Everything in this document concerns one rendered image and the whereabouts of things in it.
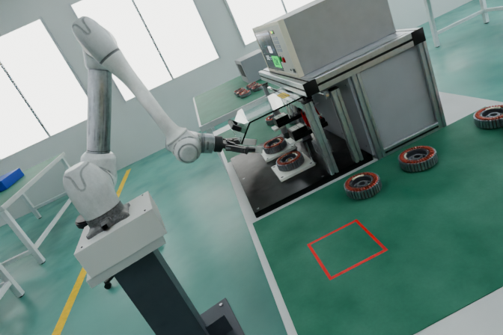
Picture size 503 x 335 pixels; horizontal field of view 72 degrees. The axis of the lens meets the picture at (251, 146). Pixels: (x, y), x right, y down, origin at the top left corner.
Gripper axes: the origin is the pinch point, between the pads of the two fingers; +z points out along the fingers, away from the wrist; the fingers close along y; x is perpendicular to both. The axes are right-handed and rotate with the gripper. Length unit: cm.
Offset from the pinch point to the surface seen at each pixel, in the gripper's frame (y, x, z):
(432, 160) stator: 65, 15, 39
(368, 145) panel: 44, 14, 30
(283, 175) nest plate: 29.6, -3.7, 4.7
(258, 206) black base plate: 41.2, -11.8, -6.9
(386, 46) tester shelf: 46, 47, 28
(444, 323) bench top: 108, -3, 12
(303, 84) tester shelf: 46, 33, 2
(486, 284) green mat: 106, 3, 22
